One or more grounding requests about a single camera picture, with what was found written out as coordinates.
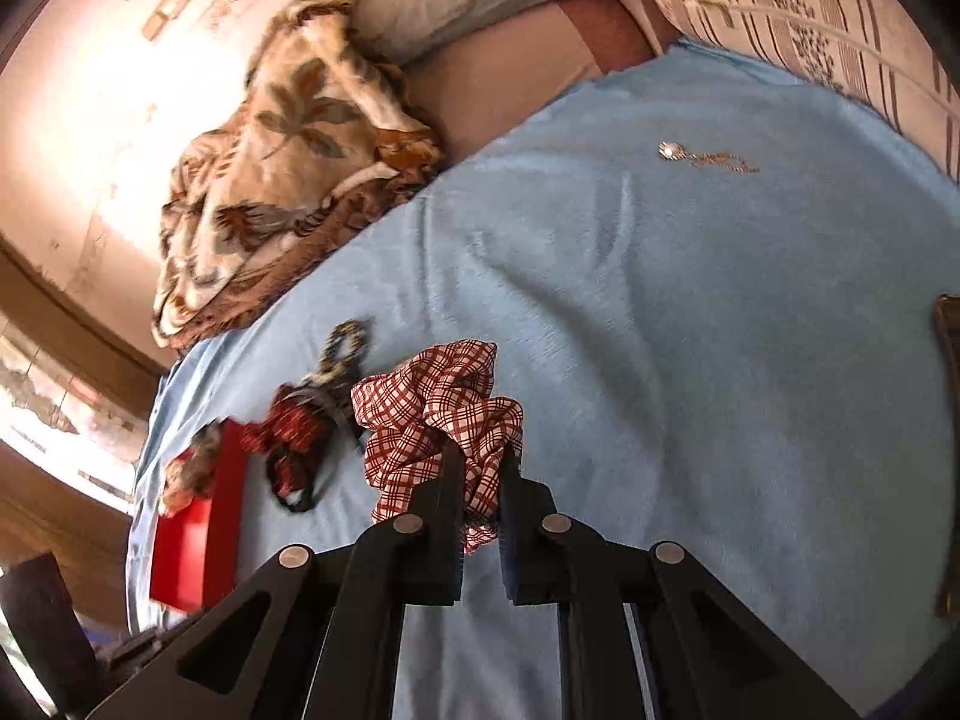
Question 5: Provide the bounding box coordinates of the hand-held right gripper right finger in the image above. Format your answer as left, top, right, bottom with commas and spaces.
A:
499, 448, 863, 720

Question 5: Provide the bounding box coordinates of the stained glass window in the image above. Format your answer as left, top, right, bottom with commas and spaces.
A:
0, 315, 155, 515

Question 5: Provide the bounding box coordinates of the pink bed sheet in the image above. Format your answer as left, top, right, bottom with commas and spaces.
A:
403, 0, 677, 170

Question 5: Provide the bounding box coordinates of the striped floral cushion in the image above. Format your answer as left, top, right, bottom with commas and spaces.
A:
628, 0, 960, 182

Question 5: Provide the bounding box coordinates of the red plaid scrunchie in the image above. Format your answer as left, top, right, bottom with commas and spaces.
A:
351, 340, 526, 554

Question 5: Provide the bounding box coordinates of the light blue bed cover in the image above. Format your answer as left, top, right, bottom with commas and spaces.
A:
126, 36, 960, 720

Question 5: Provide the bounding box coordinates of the floral blanket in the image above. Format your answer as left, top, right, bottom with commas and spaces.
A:
148, 0, 449, 355

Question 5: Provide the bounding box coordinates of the gold necklace with pearl pendant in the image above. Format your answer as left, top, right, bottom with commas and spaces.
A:
658, 140, 761, 176

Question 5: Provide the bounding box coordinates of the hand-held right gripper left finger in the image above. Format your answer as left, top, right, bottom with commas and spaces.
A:
86, 448, 467, 720

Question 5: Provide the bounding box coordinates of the red box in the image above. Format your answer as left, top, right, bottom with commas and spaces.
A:
148, 418, 254, 614

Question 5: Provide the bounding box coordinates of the leopard print hair tie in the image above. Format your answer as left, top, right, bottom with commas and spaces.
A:
302, 319, 374, 422

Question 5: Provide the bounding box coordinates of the grey organza scrunchie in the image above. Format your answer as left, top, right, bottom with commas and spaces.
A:
160, 424, 224, 520

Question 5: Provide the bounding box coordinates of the grey pillow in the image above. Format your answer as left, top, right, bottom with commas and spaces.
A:
351, 0, 647, 70

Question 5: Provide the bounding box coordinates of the dark red polka dot scrunchie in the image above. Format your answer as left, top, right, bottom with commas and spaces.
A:
241, 384, 340, 497

